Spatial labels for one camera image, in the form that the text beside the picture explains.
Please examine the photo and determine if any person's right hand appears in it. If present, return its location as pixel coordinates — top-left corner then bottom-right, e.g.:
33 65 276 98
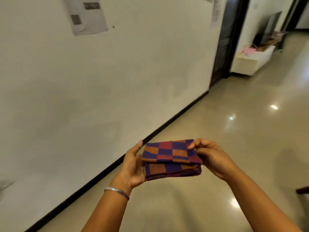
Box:
187 138 238 182

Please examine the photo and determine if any brown cardboard clutter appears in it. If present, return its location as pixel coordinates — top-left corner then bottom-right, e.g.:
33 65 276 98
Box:
256 31 286 52

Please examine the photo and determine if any television screen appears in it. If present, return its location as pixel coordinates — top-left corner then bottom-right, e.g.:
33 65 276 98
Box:
259 11 282 46

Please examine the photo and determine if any dark door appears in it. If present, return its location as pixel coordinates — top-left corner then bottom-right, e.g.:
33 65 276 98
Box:
210 0 250 87

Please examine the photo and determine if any checkered cloth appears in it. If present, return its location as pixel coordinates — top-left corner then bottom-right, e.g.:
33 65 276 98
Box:
141 139 203 181

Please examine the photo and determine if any person's left forearm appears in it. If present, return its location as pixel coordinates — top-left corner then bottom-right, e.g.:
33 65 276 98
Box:
81 185 132 232

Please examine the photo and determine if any white paper notice with photos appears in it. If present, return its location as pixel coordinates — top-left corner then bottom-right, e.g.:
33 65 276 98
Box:
61 0 108 36

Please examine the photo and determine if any person's left hand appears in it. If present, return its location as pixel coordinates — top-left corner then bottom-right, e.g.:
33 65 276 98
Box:
109 140 147 196

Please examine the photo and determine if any narrow white paper notice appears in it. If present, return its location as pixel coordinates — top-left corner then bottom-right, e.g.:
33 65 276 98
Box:
210 0 222 29

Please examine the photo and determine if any silver bracelet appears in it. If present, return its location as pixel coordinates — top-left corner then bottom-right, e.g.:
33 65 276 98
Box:
104 187 130 201

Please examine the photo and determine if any person's right forearm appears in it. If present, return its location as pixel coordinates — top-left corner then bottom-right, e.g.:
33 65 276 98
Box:
226 165 303 232

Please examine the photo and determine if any white low cabinet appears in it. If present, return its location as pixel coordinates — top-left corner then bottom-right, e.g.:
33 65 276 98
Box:
230 45 276 76

